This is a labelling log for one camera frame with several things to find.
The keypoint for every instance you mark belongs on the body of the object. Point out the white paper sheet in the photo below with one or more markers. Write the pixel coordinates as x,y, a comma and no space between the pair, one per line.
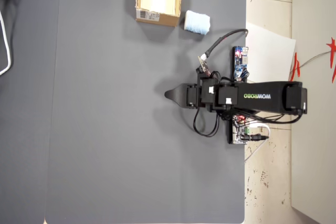
267,58

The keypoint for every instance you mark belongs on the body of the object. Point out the white board panel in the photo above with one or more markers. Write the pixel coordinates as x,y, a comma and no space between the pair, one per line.
315,142

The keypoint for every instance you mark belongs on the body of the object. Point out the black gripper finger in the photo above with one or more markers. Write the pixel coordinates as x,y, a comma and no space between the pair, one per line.
179,99
179,89

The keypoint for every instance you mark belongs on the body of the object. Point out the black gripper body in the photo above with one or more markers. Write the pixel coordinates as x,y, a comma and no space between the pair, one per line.
192,96

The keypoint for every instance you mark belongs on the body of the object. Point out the motor controller board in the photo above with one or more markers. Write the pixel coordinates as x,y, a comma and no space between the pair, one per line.
236,136

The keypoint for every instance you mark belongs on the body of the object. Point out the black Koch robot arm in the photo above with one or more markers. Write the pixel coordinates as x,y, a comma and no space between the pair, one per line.
262,96

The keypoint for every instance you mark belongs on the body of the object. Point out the black power plug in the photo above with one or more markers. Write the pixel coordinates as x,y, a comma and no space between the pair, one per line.
256,137

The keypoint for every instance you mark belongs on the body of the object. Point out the grey table mat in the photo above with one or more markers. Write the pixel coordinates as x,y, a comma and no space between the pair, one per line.
126,129
26,129

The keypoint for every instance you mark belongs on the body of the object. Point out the blue circuit board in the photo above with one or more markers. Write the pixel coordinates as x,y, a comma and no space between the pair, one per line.
239,64

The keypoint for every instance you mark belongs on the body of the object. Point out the light blue cloth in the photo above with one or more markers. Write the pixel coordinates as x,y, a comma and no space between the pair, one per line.
197,22

